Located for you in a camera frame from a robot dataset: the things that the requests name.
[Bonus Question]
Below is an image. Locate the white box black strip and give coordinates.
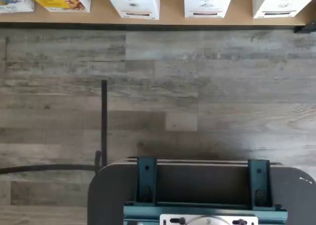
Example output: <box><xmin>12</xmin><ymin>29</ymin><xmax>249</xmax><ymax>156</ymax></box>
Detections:
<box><xmin>252</xmin><ymin>0</ymin><xmax>316</xmax><ymax>19</ymax></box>

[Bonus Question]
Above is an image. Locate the teal metal bracket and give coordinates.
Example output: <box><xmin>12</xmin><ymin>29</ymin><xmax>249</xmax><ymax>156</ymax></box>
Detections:
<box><xmin>135</xmin><ymin>157</ymin><xmax>158</xmax><ymax>204</ymax></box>
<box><xmin>248</xmin><ymin>159</ymin><xmax>273</xmax><ymax>208</ymax></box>

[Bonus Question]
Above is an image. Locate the black floor cable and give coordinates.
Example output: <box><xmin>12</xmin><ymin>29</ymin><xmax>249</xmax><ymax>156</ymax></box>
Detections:
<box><xmin>0</xmin><ymin>150</ymin><xmax>102</xmax><ymax>174</ymax></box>

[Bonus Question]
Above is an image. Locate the white box yellow strip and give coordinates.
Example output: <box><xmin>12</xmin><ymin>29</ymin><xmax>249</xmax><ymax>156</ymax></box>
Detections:
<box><xmin>105</xmin><ymin>0</ymin><xmax>160</xmax><ymax>20</ymax></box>

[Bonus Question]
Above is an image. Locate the black metal shelf frame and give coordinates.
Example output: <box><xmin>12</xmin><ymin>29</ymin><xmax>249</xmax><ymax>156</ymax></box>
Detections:
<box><xmin>0</xmin><ymin>21</ymin><xmax>316</xmax><ymax>34</ymax></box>

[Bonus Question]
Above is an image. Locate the teal metal base frame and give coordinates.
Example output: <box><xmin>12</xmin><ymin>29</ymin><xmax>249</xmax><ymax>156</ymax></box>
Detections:
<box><xmin>122</xmin><ymin>200</ymin><xmax>288</xmax><ymax>225</ymax></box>

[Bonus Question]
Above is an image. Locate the gray robot base plate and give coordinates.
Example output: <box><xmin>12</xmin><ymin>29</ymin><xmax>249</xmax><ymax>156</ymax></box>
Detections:
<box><xmin>87</xmin><ymin>157</ymin><xmax>316</xmax><ymax>225</ymax></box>

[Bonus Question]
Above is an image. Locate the white box pink strip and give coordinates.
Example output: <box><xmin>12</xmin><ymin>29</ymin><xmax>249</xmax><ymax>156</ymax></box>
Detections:
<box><xmin>184</xmin><ymin>0</ymin><xmax>235</xmax><ymax>19</ymax></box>

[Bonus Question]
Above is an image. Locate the black vertical pole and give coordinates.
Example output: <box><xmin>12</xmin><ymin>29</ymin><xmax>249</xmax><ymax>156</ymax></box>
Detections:
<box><xmin>101</xmin><ymin>80</ymin><xmax>108</xmax><ymax>167</ymax></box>

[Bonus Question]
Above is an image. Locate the wooden shelf board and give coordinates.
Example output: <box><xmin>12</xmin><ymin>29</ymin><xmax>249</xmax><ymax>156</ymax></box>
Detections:
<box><xmin>0</xmin><ymin>0</ymin><xmax>316</xmax><ymax>27</ymax></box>

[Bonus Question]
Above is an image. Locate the blue flax plus oatmeal box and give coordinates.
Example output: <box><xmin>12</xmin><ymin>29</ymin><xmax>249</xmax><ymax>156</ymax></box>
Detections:
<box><xmin>0</xmin><ymin>0</ymin><xmax>35</xmax><ymax>13</ymax></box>

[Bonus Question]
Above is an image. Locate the white mounting plate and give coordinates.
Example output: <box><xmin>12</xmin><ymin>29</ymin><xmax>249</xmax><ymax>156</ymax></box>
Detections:
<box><xmin>159</xmin><ymin>213</ymin><xmax>259</xmax><ymax>225</ymax></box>

